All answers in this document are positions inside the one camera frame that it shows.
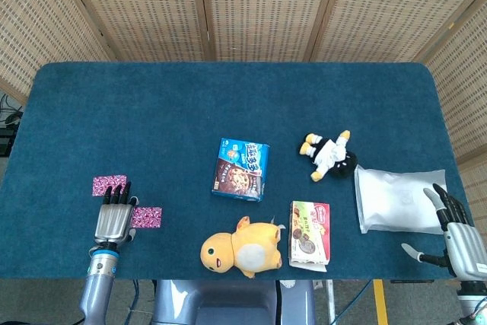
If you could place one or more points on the left silver-black robot hand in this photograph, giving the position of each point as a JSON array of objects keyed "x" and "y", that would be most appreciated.
[{"x": 112, "y": 224}]

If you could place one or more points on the right silver-black robot hand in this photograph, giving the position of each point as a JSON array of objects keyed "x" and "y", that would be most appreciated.
[{"x": 466, "y": 250}]

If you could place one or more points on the pink patterned square pad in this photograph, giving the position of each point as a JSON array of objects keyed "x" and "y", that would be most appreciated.
[
  {"x": 99, "y": 181},
  {"x": 150, "y": 217}
]

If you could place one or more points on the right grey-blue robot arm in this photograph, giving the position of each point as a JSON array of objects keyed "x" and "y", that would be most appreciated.
[{"x": 470, "y": 300}]

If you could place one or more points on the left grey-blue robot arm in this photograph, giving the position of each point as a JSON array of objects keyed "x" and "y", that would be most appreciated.
[{"x": 97, "y": 290}]

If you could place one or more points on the yellow plush dinosaur toy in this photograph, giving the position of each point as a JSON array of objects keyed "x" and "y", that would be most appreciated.
[{"x": 247, "y": 249}]

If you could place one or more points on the blue chocolate-chip cookie box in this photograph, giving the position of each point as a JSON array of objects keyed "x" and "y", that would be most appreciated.
[{"x": 239, "y": 169}]

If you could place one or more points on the red-green biscuit box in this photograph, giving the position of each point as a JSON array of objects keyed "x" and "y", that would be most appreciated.
[{"x": 310, "y": 233}]

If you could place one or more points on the black penguin plush white coat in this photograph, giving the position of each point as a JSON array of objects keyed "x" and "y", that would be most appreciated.
[{"x": 331, "y": 153}]

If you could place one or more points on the white plastic pouch bag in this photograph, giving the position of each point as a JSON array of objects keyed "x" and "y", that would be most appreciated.
[{"x": 388, "y": 199}]

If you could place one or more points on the yellow floor tape strip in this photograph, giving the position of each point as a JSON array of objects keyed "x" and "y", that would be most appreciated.
[{"x": 380, "y": 302}]

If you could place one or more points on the blue felt table cover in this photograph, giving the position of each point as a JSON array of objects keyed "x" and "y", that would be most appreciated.
[{"x": 152, "y": 112}]

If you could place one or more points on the grey-blue robot torso base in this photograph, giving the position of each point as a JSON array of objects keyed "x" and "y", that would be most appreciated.
[{"x": 228, "y": 302}]

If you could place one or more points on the white metal table leg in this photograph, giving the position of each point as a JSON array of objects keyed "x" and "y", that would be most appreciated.
[{"x": 330, "y": 302}]

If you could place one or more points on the woven rattan screen panel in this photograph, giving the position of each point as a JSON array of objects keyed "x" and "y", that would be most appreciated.
[
  {"x": 380, "y": 9},
  {"x": 266, "y": 9},
  {"x": 38, "y": 16},
  {"x": 464, "y": 74},
  {"x": 144, "y": 9}
]

